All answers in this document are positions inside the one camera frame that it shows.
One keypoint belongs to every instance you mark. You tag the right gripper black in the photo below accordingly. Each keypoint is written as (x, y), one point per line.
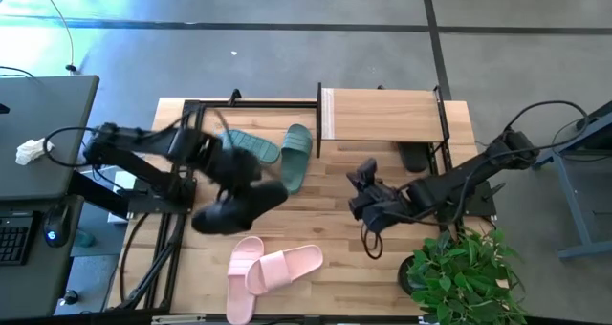
(387, 208)

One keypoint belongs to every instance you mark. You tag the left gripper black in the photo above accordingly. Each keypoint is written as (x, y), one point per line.
(234, 169)

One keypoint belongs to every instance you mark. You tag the green slide sole up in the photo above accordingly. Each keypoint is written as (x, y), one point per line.
(260, 148)

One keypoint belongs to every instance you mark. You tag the black slide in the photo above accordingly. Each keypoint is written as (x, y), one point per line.
(248, 210)
(412, 158)

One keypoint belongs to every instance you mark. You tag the pink slide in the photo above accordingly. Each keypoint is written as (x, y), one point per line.
(239, 296)
(287, 267)

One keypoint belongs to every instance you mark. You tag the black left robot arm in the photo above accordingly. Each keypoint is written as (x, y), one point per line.
(143, 136)

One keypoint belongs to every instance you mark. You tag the black plant pot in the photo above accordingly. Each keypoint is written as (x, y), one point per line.
(404, 275)

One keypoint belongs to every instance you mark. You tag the white power strip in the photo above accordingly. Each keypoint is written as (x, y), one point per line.
(125, 180)

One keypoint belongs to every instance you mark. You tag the green leafy plant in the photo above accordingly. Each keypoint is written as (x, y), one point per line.
(459, 277)

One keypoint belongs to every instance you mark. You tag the black metal bar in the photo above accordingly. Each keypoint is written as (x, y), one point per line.
(95, 193)

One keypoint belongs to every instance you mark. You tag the black crossbar with silver label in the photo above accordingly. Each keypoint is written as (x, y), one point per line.
(287, 321)

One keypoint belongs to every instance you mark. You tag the teal round object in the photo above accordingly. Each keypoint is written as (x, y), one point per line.
(85, 239)

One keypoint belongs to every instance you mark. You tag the black computer mouse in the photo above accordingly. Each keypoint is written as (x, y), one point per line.
(56, 229)

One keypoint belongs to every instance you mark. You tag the crumpled white tissue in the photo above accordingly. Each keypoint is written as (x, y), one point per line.
(31, 150)

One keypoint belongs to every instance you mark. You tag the black round knob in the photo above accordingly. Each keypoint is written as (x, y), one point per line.
(71, 297)

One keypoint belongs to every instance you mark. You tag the dark grey keyboard desk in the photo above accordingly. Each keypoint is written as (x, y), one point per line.
(43, 277)

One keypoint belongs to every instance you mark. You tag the black keyboard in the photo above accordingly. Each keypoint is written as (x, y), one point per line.
(12, 241)

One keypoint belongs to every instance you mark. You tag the small black desk object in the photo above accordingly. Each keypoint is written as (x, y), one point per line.
(4, 108)

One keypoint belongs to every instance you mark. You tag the black aluminium frame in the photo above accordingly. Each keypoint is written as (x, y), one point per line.
(258, 104)

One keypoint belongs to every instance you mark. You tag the wooden shelf with black frame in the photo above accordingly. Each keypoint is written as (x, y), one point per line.
(382, 114)

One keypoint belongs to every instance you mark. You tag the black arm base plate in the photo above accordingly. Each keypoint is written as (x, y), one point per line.
(485, 205)
(143, 205)

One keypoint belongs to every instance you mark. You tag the blue-grey table frame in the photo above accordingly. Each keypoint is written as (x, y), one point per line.
(585, 251)

